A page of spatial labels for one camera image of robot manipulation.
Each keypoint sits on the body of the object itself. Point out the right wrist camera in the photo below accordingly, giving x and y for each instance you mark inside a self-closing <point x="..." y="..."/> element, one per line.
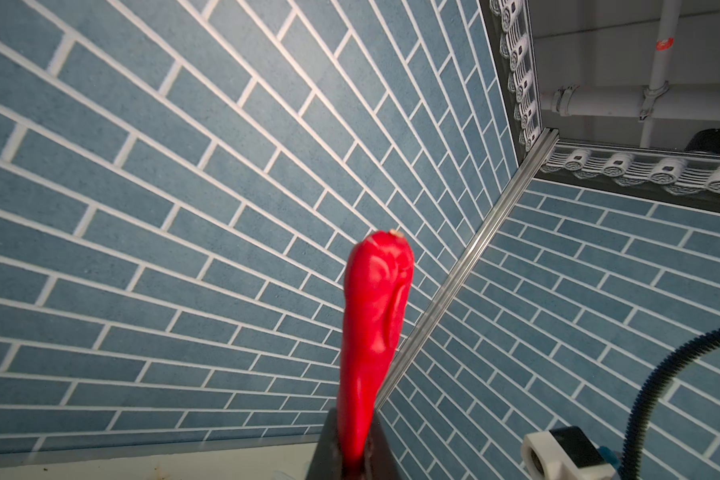
<point x="564" y="453"/>

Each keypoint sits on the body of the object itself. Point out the white ceiling pipes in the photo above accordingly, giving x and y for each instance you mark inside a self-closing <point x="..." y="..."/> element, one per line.
<point x="637" y="73"/>

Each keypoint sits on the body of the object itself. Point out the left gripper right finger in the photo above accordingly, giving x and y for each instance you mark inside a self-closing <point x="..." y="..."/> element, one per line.
<point x="379" y="461"/>

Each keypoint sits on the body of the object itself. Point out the red toy chili pepper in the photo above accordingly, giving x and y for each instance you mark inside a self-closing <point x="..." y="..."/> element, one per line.
<point x="377" y="283"/>

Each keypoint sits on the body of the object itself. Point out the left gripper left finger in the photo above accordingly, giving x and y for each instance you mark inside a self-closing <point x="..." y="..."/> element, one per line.
<point x="326" y="463"/>

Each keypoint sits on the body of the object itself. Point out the LED light strip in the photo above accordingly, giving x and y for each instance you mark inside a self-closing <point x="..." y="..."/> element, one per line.
<point x="688" y="177"/>

